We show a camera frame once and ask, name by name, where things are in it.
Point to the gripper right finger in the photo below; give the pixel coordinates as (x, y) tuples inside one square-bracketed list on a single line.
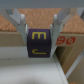
[(60, 24)]

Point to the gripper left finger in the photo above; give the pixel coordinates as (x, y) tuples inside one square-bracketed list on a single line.
[(20, 25)]

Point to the purple block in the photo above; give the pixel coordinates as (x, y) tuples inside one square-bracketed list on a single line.
[(38, 43)]

